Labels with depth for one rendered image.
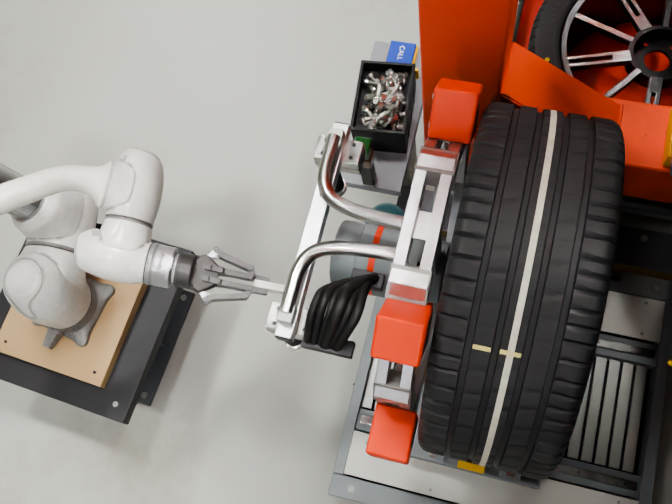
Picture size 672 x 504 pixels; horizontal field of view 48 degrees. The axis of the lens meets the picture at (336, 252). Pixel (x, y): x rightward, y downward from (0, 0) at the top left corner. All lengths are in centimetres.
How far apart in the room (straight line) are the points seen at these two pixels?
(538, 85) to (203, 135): 133
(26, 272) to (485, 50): 119
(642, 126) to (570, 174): 64
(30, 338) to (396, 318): 135
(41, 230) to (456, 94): 114
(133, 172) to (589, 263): 95
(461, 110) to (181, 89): 162
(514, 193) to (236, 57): 176
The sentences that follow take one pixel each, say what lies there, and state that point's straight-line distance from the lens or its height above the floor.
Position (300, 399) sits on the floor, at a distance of 231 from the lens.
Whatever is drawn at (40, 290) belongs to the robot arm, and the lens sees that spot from 197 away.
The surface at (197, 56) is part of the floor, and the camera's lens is 283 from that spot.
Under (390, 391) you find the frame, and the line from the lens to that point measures 129.
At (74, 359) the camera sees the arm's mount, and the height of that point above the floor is 33.
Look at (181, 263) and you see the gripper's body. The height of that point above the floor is 79.
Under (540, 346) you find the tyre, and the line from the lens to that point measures 115.
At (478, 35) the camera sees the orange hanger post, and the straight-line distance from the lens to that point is 142.
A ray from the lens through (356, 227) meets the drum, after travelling 145.
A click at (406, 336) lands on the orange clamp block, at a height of 115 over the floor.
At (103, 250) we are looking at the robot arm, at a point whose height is 84.
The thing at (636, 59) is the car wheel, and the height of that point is 44.
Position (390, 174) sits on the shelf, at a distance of 198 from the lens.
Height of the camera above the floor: 225
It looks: 70 degrees down
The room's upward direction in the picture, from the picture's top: 22 degrees counter-clockwise
